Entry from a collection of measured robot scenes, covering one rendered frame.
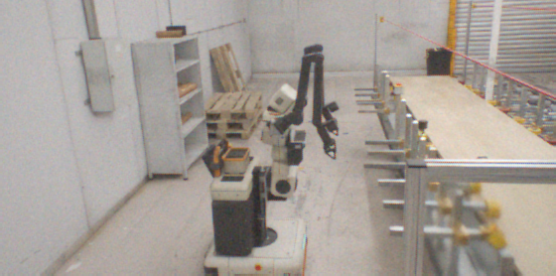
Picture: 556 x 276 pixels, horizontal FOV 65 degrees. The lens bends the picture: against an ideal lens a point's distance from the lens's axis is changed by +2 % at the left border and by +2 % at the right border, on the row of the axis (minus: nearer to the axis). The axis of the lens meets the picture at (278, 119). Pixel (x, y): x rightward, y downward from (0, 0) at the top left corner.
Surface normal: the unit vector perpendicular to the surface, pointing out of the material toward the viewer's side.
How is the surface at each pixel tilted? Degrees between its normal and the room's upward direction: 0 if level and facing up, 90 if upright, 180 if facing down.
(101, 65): 90
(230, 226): 90
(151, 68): 90
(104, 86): 90
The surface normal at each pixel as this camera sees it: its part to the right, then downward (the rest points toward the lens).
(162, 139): -0.12, 0.28
